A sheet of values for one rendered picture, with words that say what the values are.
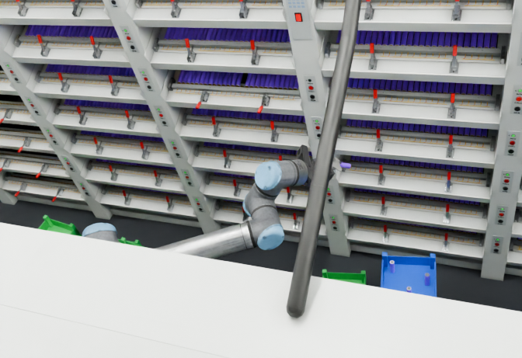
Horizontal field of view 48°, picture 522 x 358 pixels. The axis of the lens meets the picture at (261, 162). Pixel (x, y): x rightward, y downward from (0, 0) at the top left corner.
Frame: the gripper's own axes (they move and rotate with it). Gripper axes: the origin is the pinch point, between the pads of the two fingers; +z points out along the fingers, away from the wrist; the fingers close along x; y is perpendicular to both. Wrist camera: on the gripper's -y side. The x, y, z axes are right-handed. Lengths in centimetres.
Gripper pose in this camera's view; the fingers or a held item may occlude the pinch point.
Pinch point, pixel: (335, 163)
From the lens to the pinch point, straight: 217.2
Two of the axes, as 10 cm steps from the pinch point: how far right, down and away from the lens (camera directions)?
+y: 4.7, 7.4, -4.8
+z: 7.6, -0.6, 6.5
